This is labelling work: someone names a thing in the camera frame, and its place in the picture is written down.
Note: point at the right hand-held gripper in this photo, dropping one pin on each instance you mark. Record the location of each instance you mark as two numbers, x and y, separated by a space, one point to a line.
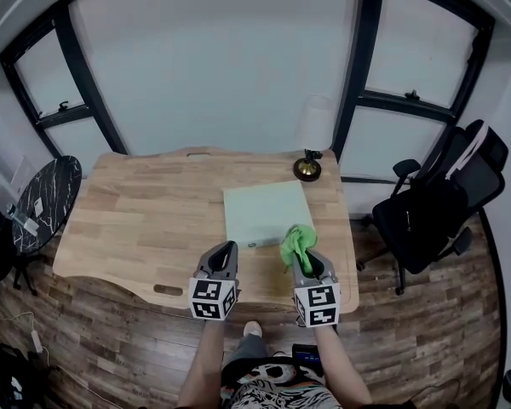
317 305

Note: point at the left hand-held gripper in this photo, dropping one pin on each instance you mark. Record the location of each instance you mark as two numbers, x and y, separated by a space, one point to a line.
208 298

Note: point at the green cloth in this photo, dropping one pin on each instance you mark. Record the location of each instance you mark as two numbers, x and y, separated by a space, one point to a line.
298 241

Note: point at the person's left forearm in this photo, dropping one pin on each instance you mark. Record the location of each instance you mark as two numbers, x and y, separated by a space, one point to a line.
204 364

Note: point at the person's right forearm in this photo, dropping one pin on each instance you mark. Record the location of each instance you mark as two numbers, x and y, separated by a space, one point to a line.
340 369

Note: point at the white shoe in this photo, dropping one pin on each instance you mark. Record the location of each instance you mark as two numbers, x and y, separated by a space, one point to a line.
252 330

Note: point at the black device with blue screen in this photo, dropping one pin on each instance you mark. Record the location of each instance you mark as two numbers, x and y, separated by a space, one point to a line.
306 356

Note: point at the grey trousers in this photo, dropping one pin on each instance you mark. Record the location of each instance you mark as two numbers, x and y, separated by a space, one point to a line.
247 352

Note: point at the white shade brass table lamp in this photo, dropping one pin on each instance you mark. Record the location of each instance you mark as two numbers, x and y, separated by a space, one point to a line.
306 168

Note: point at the black bag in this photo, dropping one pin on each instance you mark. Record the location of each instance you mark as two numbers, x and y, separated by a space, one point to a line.
417 228

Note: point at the black white patterned shirt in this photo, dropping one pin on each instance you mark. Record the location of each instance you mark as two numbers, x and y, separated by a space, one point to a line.
277 392

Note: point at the black marble round table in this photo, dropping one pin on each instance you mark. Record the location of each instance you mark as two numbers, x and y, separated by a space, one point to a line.
51 194

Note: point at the small white card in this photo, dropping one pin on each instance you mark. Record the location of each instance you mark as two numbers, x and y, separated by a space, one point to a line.
38 206

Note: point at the clear acrylic stand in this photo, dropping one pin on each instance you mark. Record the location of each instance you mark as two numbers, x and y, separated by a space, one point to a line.
27 224

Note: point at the white power strip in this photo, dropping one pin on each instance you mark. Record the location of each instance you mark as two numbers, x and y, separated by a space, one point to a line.
36 340

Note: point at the black mesh office chair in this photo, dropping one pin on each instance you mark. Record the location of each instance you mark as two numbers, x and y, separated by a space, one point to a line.
485 177

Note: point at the black equipment pile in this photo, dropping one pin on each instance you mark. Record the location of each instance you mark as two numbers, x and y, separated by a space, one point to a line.
4 377

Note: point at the black window frame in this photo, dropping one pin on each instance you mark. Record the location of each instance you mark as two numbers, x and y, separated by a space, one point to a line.
110 134
357 79

